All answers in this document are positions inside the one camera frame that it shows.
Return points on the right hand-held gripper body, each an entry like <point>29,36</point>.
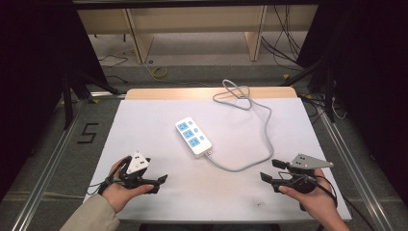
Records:
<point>303,174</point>

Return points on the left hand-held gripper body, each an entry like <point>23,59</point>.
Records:
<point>137,165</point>

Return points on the person's right hand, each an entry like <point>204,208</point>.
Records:
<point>316,199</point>

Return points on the person's left hand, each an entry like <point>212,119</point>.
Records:
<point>120,195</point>

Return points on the white table mat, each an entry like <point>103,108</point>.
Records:
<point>224,189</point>

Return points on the white power strip blue sockets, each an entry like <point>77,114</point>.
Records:
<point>193,137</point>

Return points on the wooden table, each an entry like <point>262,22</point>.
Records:
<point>179,93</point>

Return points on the black metal stand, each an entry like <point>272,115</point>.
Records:
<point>327,83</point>
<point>69,96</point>

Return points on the black curtain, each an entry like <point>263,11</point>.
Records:
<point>32,80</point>
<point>372,80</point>

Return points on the light wooden desk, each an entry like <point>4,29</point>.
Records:
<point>198,19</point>

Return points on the aluminium floor rail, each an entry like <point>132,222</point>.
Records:
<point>356,173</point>
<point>48,166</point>

